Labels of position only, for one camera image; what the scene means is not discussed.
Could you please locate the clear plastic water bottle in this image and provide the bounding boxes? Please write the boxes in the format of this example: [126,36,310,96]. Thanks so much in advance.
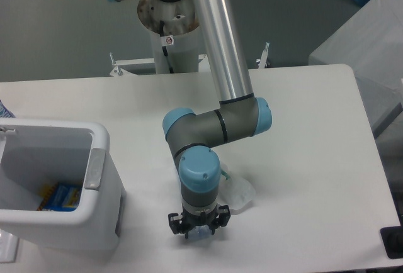
[187,225,212,241]

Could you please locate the blue yellow snack package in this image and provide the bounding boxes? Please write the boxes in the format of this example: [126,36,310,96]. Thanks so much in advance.
[37,183,82,212]

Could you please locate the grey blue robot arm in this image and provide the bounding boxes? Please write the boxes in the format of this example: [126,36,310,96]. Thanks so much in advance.
[110,0,272,235]

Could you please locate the white pedestal base frame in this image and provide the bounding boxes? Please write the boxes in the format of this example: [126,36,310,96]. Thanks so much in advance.
[109,42,271,77]

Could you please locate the grey covered side table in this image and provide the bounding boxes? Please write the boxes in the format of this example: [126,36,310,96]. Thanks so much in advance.
[309,0,402,131]

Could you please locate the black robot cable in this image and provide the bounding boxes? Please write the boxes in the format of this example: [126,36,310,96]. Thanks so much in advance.
[159,19,175,74]

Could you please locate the white plastic trash can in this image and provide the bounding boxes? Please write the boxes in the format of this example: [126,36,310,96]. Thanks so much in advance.
[1,118,125,250]

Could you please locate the clear plastic sheet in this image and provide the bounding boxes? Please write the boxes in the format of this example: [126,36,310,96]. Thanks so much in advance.
[0,230,19,264]

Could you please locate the clear plastic wrapper bag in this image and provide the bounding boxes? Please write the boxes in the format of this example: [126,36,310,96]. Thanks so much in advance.
[218,163,256,214]

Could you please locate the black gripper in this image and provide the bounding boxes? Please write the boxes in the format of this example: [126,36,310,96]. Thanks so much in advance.
[168,205,230,239]

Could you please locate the black device at edge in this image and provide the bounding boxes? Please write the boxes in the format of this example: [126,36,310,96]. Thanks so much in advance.
[380,226,402,259]

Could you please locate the blue patterned package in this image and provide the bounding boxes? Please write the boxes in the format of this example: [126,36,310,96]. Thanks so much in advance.
[0,101,15,118]

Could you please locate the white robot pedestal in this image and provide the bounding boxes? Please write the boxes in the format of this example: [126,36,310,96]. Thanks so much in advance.
[137,0,200,74]

